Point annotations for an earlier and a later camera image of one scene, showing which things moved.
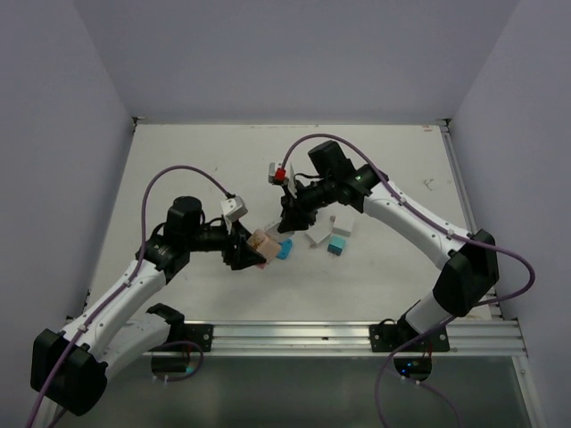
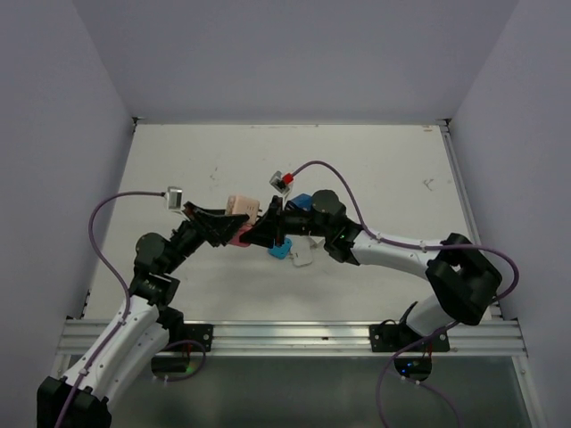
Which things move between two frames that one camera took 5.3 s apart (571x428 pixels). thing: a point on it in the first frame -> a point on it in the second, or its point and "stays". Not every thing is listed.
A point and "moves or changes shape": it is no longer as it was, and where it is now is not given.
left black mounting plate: [199, 333] stays
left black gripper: [243, 254] -> [221, 226]
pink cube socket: [263, 243] -> [240, 205]
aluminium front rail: [492, 337] stays
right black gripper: [295, 216] -> [271, 226]
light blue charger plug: [285, 247] stays
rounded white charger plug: [274, 229] moves or changes shape
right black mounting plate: [393, 338] stays
